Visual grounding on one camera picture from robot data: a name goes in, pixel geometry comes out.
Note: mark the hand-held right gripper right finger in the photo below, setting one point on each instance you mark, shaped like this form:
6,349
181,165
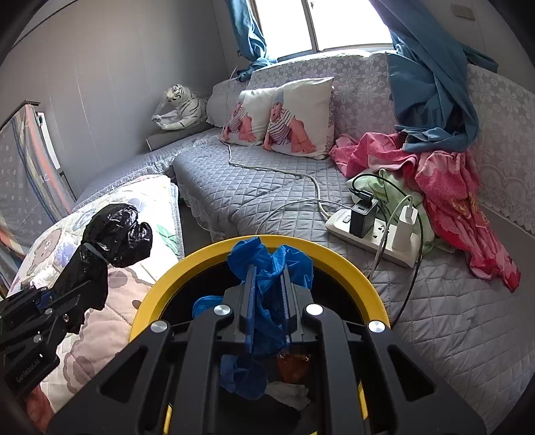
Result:
286,301

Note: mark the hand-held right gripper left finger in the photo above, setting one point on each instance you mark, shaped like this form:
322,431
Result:
251,301

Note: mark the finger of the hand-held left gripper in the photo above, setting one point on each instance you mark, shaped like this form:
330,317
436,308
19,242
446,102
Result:
62,320
44,298

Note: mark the blue plastic bag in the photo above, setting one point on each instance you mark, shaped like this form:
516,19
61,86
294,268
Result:
271,267

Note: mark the yellow round bin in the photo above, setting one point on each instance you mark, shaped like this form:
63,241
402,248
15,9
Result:
334,260

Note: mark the black plastic bag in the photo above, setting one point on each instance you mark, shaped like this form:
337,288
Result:
117,238

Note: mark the cartoon bear printed quilt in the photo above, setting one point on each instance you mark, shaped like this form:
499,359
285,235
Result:
121,301

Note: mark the orange snack wrapper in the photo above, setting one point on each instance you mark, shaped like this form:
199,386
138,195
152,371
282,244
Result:
294,364

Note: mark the white crumpled tissue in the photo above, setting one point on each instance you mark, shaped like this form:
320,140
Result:
288,393

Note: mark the white power strip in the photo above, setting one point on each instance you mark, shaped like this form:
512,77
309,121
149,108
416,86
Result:
378,244

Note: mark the black charger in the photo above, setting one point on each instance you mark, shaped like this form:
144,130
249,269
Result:
362,217

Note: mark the striped folded mattress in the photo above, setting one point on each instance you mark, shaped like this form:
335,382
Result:
29,184

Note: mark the white charger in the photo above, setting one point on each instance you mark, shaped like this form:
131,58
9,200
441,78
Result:
404,228

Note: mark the light green cloth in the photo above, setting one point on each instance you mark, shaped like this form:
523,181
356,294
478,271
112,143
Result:
388,184

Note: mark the baby print pillow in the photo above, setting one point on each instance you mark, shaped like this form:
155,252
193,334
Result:
299,121
242,121

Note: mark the grey wedge cushion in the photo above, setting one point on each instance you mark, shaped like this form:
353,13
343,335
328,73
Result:
167,140

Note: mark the pink floral blanket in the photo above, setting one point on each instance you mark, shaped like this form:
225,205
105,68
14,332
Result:
451,188

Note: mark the grey lace cushion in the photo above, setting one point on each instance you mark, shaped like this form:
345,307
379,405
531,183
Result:
221,102

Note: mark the white tiger plush toy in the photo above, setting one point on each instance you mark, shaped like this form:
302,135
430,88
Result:
184,108

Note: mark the blue curtain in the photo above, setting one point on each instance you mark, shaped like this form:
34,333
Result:
250,37
434,83

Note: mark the window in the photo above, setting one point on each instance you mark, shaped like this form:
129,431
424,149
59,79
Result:
334,21

